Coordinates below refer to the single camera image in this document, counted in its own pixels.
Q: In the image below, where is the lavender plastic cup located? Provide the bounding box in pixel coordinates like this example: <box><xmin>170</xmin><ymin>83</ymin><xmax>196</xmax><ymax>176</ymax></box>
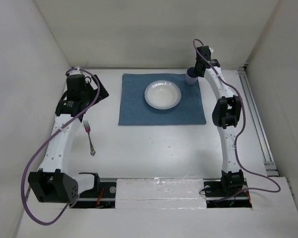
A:
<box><xmin>185</xmin><ymin>71</ymin><xmax>198</xmax><ymax>86</ymax></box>

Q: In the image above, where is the white blue-rimmed plate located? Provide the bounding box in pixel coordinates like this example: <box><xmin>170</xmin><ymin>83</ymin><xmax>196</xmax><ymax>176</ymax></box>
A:
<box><xmin>144</xmin><ymin>80</ymin><xmax>182</xmax><ymax>110</ymax></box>

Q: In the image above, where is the blue cloth napkin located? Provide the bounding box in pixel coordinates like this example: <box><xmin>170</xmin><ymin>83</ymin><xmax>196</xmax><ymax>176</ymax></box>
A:
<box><xmin>118</xmin><ymin>73</ymin><xmax>207</xmax><ymax>126</ymax></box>

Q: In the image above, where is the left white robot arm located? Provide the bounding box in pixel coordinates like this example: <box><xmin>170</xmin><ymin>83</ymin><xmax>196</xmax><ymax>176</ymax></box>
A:
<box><xmin>28</xmin><ymin>69</ymin><xmax>109</xmax><ymax>204</ymax></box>

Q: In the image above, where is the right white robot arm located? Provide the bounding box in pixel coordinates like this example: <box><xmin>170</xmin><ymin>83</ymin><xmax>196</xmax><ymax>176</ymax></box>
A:
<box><xmin>187</xmin><ymin>46</ymin><xmax>244</xmax><ymax>195</ymax></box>

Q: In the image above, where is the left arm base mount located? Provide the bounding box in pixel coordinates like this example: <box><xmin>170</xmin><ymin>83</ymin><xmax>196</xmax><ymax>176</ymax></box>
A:
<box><xmin>71</xmin><ymin>178</ymin><xmax>117</xmax><ymax>209</ymax></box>

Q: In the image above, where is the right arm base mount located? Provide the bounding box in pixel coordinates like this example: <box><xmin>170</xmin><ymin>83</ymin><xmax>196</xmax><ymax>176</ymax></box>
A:
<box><xmin>199</xmin><ymin>170</ymin><xmax>252</xmax><ymax>208</ymax></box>

